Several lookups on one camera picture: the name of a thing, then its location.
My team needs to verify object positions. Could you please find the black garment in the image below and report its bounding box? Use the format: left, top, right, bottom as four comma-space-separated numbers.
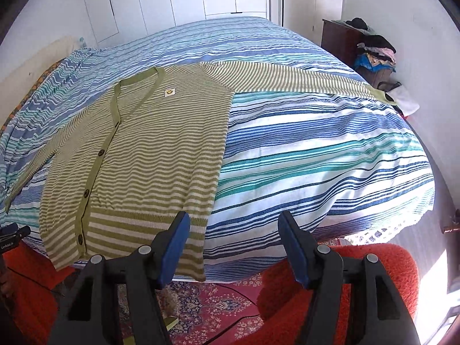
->
347, 17, 375, 31

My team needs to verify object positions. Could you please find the red cloth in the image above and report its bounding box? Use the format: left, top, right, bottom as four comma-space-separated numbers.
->
0, 240, 78, 345

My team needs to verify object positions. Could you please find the black cable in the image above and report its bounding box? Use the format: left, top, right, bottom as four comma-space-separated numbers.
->
216, 285, 268, 335

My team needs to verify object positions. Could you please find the white built-in wardrobe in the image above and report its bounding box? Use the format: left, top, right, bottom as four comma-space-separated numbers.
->
81, 0, 268, 44

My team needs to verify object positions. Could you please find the blue striped bed blanket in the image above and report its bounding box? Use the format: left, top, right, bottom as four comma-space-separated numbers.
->
0, 16, 437, 284

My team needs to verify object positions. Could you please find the dark wooden dresser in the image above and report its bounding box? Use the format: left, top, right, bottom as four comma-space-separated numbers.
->
321, 19, 364, 67

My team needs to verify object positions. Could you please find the pile of mixed clothes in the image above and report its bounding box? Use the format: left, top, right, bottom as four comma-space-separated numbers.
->
355, 34, 398, 79

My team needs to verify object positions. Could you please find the green striped knit cardigan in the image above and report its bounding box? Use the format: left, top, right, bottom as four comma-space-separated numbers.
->
4, 61, 399, 283

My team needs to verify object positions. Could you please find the red patterned rug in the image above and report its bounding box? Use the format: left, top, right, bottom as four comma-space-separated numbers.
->
115, 277, 267, 345

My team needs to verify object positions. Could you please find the cream headboard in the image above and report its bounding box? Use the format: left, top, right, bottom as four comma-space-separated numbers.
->
0, 36, 84, 124

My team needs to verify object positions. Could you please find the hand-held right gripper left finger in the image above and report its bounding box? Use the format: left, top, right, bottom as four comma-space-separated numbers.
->
50, 211, 191, 345

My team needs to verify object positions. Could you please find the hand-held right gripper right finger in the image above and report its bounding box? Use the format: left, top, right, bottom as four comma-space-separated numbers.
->
278, 211, 419, 345

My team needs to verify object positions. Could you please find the orange patterned sheet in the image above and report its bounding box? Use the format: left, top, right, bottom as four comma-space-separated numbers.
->
0, 61, 62, 133

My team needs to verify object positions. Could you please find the black handbag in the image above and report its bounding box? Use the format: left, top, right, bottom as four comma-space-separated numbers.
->
377, 80, 402, 93

